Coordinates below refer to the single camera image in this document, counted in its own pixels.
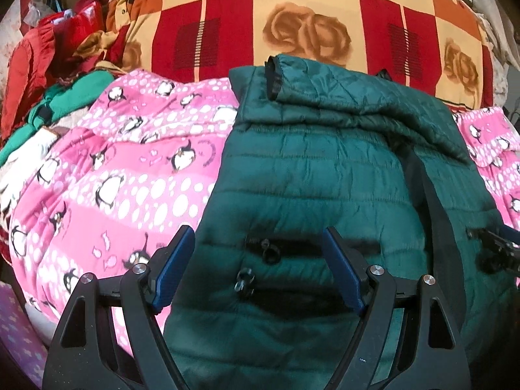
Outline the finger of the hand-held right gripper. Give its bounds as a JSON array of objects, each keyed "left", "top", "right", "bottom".
[{"left": 467, "top": 227, "right": 520, "bottom": 277}]

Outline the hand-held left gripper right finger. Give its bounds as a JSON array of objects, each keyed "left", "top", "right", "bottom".
[{"left": 323, "top": 227, "right": 482, "bottom": 390}]

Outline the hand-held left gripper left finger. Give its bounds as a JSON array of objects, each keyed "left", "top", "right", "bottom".
[{"left": 43, "top": 224, "right": 196, "bottom": 390}]

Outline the green quilted puffer jacket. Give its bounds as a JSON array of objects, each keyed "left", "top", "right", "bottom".
[{"left": 164, "top": 54, "right": 520, "bottom": 390}]

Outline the pink penguin print blanket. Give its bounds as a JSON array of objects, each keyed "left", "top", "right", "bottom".
[{"left": 7, "top": 69, "right": 520, "bottom": 360}]

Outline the purple floral cloth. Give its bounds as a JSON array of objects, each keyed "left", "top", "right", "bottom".
[{"left": 0, "top": 282, "right": 49, "bottom": 390}]

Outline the green knit garment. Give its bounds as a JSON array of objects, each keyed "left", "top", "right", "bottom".
[{"left": 0, "top": 71, "right": 116, "bottom": 164}]

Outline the cream pillow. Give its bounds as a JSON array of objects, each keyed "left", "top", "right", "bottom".
[{"left": 463, "top": 0, "right": 520, "bottom": 72}]

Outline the red crumpled garment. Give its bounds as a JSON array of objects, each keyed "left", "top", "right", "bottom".
[{"left": 0, "top": 0, "right": 131, "bottom": 139}]

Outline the red orange rose print blanket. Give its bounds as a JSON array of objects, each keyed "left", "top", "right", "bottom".
[{"left": 106, "top": 0, "right": 495, "bottom": 111}]

